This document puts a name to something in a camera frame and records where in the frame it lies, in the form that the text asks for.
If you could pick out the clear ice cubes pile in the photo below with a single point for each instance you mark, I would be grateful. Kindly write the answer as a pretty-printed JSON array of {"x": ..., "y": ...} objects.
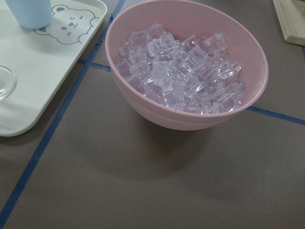
[{"x": 190, "y": 75}]

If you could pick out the light blue cup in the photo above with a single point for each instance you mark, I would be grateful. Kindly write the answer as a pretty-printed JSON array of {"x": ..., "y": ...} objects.
[{"x": 31, "y": 14}]

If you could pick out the pink bowl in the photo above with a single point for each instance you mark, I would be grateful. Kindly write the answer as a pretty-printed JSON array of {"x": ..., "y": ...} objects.
[{"x": 184, "y": 18}]

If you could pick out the cream bear serving tray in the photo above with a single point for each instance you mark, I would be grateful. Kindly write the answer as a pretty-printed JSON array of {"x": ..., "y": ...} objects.
[{"x": 42, "y": 59}]

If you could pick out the clear wine glass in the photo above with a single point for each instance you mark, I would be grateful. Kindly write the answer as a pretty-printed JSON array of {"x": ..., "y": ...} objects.
[{"x": 7, "y": 82}]

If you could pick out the wooden cutting board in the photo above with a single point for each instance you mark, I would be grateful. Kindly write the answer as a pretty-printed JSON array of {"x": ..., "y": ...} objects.
[{"x": 291, "y": 16}]

